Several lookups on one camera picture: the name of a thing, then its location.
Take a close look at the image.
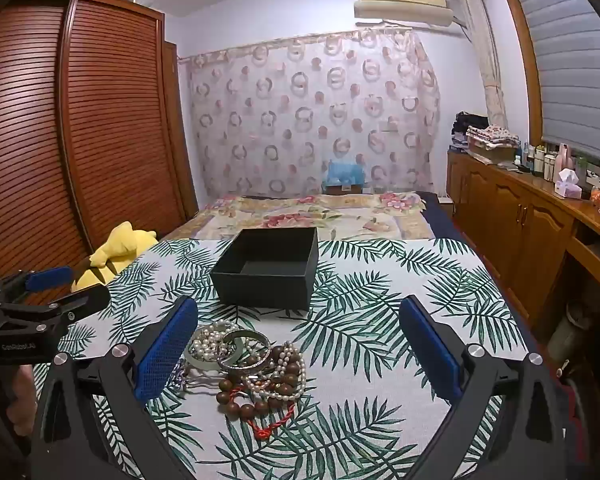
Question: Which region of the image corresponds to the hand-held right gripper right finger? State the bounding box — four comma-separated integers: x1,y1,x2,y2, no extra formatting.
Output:
397,295,567,480

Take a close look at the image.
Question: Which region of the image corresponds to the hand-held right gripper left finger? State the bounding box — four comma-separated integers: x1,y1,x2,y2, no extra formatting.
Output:
30,296,201,480

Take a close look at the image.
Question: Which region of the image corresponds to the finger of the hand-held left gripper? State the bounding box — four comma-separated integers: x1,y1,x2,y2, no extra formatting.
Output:
0,266,76,307
0,284,112,327

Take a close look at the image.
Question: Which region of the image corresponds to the purple beaded bracelet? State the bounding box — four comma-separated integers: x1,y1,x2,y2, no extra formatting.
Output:
167,357,192,392

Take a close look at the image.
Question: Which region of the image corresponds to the pale green jade bangle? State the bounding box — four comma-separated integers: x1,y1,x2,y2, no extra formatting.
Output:
182,332,248,373

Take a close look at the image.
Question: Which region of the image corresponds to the white pearl necklace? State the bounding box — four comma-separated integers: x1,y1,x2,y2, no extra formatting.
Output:
186,319,308,403

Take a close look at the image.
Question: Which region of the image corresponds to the silver metal bangle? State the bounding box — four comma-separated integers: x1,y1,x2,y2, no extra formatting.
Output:
217,329,272,374

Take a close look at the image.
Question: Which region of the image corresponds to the brown wooden bead bracelet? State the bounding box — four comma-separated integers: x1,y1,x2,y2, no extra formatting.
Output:
216,342,305,423

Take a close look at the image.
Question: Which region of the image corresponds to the black square storage box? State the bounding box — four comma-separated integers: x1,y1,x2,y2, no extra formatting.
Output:
210,226,320,312

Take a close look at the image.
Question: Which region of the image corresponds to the person's left hand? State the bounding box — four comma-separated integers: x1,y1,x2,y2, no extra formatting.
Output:
7,362,38,416

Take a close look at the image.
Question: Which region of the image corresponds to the yellow plush toy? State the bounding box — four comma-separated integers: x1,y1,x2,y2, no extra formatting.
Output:
71,221,158,292

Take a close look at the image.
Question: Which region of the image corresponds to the green leaf print cloth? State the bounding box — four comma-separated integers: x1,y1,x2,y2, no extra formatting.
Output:
32,237,542,480

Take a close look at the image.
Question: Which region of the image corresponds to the wooden louvered wardrobe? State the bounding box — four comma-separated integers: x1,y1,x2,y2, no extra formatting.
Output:
0,0,199,311

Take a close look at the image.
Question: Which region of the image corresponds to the grey waste bin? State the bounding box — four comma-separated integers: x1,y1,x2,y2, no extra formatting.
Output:
546,300,600,357

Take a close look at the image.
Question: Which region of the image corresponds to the wooden sideboard cabinet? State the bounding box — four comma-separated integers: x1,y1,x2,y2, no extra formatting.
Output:
446,150,600,347

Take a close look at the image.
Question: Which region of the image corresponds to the floral blanket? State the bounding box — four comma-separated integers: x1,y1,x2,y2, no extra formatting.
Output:
161,192,437,242

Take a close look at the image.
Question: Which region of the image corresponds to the blue plush toy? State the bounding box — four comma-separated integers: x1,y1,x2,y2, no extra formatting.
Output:
324,159,367,189

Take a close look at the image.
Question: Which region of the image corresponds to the brown cardboard box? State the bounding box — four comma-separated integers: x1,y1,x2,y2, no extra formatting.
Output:
467,142,517,166

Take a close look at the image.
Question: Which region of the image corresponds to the pink tissue box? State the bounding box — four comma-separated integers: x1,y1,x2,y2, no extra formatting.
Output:
553,168,584,199

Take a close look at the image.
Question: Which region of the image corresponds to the row of cosmetic bottles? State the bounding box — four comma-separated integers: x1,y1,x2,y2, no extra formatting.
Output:
515,142,589,184

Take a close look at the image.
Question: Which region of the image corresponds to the floral folded cloth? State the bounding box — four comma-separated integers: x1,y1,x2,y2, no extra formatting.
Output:
466,125,522,152

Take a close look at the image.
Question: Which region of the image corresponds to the stack of dark folded clothes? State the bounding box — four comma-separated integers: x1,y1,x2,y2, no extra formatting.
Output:
452,111,489,137

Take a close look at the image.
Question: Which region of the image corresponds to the circle print sheer curtain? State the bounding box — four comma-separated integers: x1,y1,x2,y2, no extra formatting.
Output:
179,27,442,199

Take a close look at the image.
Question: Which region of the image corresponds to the beige tied window curtain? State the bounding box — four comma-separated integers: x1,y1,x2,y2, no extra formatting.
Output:
452,0,509,137

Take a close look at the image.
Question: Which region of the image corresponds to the grey window blind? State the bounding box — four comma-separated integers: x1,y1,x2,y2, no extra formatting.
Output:
505,0,600,167

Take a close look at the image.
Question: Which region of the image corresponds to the cream wall air conditioner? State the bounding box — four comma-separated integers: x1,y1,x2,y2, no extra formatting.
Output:
353,0,454,27

